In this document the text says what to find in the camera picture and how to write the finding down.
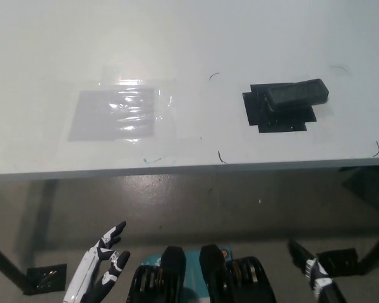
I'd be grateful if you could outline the black tape marked spot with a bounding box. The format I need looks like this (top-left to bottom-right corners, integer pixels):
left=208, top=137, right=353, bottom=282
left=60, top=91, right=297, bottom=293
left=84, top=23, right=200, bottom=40
left=241, top=82, right=318, bottom=135

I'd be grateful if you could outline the clear plastic film cover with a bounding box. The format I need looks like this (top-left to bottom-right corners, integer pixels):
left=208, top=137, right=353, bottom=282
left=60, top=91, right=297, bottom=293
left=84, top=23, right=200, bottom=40
left=96, top=64, right=177, bottom=143

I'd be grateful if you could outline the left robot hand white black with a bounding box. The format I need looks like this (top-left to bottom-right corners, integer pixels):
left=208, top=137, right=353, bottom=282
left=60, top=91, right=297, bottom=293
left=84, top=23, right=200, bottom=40
left=63, top=220, right=131, bottom=303

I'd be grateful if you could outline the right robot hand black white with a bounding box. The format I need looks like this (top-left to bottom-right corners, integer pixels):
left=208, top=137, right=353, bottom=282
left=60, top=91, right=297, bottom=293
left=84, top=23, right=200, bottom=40
left=287, top=239, right=335, bottom=298

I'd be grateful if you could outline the dark grey whiteboard eraser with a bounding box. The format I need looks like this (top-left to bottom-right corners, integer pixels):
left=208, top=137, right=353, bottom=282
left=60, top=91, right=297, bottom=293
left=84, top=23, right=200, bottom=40
left=265, top=78, right=330, bottom=112

